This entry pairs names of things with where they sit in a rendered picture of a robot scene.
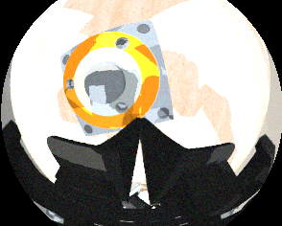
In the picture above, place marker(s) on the orange and yellow round plate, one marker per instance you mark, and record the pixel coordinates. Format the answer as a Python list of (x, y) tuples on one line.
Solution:
[(137, 63)]

